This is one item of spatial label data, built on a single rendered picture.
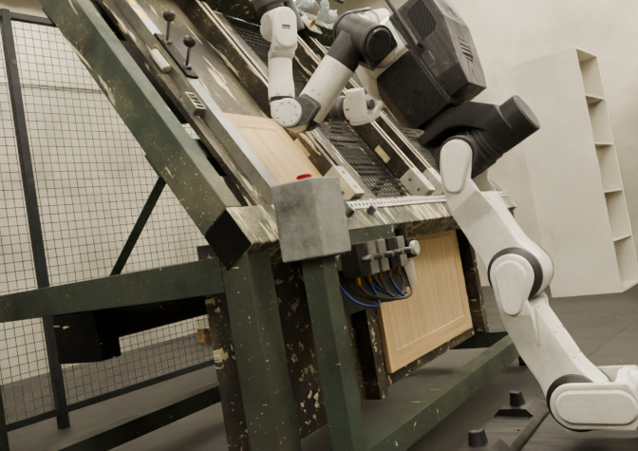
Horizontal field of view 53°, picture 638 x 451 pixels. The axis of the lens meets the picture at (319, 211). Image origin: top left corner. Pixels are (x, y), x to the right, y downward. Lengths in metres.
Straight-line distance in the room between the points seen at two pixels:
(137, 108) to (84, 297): 0.58
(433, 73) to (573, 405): 0.92
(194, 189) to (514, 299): 0.86
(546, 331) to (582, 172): 4.08
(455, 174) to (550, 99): 4.17
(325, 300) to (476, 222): 0.53
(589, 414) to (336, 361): 0.64
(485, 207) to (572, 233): 4.09
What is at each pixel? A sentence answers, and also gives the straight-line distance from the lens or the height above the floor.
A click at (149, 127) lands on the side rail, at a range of 1.77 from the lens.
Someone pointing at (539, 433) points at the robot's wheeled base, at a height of 0.17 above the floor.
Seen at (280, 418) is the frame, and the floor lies 0.39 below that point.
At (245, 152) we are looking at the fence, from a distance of 1.88.
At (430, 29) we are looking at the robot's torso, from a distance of 1.83.
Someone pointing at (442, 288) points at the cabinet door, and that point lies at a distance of 3.08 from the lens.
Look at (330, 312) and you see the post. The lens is 1.47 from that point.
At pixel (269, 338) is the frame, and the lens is 1.59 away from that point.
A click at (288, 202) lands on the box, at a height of 0.88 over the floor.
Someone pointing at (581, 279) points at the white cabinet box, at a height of 0.13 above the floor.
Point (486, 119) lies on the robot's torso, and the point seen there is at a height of 1.03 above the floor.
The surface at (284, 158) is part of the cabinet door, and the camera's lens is 2.06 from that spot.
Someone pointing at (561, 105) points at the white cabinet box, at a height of 1.60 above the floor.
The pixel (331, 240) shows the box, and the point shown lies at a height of 0.78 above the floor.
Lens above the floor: 0.78
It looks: 3 degrees up
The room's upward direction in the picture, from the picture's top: 10 degrees counter-clockwise
